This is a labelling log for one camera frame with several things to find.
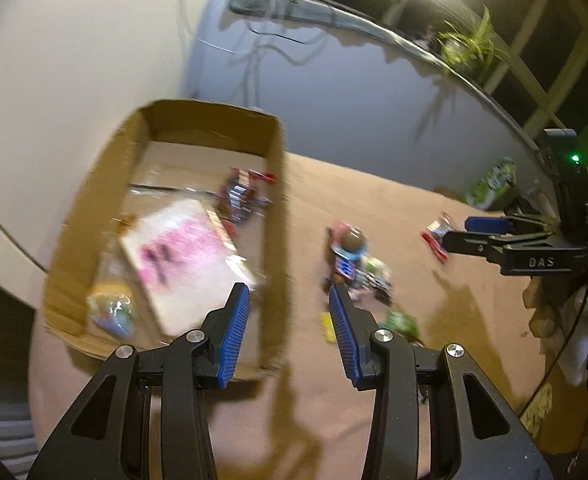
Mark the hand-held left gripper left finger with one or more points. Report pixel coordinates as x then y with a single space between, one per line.
234 335

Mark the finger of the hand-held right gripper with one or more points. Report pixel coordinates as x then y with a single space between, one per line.
486 223
474 244

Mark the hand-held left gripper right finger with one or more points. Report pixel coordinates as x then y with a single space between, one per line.
346 340

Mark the small yellow snack packet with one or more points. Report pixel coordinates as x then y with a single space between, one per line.
328 327

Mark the red snack packet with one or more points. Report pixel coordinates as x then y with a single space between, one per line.
436 237

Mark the dark shiny snack packet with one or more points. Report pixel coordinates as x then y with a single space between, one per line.
374 290

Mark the green candy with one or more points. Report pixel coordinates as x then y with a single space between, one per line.
404 322

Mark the blue labelled chocolate bar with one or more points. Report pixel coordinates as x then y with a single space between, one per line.
346 265

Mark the brown round snack packet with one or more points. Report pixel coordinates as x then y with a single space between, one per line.
351 237

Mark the cardboard box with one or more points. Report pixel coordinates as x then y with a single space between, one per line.
274 210

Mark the green white snack bag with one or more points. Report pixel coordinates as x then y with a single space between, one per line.
494 182

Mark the white cloth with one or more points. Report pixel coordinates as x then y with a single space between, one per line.
586 330

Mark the pink white snack packet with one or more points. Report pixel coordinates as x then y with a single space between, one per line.
184 250

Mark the yellow blue snack packet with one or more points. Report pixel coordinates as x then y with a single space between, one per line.
111 310

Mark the red dark snack pack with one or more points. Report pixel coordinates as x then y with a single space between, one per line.
239 195

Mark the green potted plant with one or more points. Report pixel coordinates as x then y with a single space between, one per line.
466 45

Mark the grey striped cloth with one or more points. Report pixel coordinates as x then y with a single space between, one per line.
4 440

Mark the dark window ledge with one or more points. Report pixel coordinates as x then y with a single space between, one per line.
324 10

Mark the white window frame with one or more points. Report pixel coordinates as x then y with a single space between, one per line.
544 25

